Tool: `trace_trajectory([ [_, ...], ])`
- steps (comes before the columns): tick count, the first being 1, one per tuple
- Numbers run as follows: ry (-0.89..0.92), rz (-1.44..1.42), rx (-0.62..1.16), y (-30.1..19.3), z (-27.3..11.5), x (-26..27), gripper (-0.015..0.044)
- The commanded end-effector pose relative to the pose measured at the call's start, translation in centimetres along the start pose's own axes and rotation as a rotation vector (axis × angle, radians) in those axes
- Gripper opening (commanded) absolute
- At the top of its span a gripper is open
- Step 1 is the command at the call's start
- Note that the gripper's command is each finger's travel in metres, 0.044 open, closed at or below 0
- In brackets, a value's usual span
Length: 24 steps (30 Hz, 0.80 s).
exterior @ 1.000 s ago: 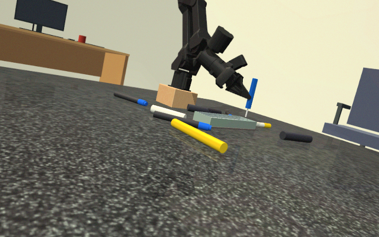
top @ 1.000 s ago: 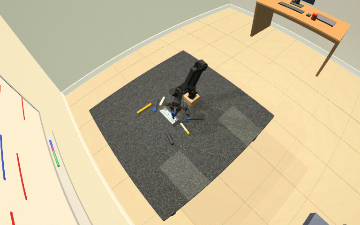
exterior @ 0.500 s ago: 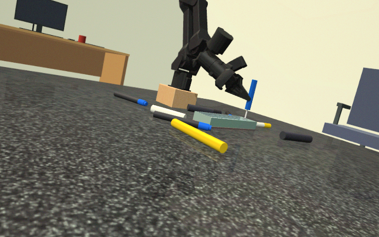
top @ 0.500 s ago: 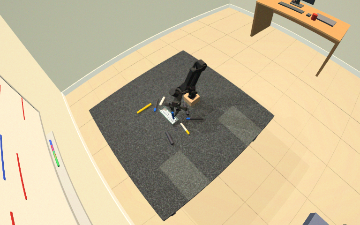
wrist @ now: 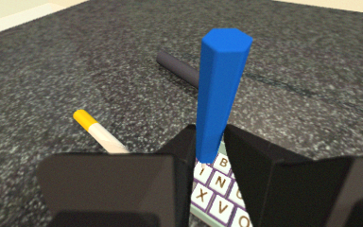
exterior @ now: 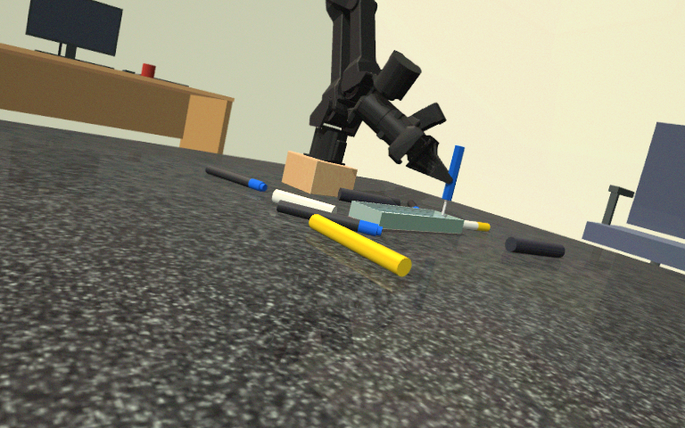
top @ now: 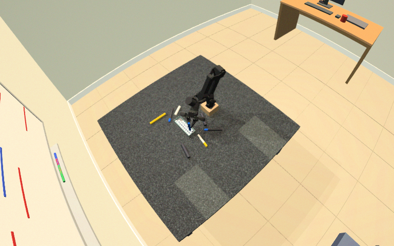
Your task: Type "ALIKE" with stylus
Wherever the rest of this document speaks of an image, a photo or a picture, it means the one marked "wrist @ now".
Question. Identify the blue stylus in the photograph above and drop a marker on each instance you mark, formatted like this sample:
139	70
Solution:
223	55

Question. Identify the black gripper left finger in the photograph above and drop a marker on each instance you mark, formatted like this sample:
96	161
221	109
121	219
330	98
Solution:
160	182

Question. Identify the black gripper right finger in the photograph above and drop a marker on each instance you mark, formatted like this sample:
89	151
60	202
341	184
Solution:
282	188

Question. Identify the small keyboard with keys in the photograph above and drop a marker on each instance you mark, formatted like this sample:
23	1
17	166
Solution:
216	199

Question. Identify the white cylinder with yellow cap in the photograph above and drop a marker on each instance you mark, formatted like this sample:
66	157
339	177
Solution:
100	134

